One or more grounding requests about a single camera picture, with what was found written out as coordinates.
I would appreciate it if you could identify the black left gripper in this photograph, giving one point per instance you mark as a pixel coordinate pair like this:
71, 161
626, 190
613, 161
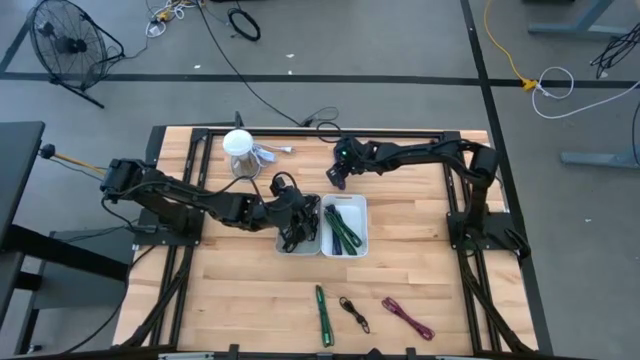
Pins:
280, 212

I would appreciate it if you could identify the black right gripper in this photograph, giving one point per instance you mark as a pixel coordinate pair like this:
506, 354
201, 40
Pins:
357, 155

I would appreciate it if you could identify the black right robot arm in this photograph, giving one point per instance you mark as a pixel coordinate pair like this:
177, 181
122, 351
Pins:
450, 150

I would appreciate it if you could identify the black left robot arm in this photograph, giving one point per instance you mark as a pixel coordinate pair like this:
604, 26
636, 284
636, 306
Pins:
175, 195

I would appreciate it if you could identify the white plastic bin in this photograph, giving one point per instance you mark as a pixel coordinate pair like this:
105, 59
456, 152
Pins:
357, 215
310, 248

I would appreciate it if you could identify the clear cup with white lid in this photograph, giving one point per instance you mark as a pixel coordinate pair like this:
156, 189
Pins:
238, 142

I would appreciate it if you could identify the grey desk leg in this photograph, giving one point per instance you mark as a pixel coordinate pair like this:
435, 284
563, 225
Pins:
560, 29
595, 159

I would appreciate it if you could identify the yellow rod with black knob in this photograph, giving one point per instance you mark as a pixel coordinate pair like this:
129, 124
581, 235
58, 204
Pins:
47, 151

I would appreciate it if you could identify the black desk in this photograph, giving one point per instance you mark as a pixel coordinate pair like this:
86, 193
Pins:
20, 160

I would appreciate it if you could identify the black floor fan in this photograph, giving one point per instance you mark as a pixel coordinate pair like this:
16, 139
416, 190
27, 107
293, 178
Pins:
67, 45

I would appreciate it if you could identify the black aluminium table frame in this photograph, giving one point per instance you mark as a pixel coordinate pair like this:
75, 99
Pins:
400, 134

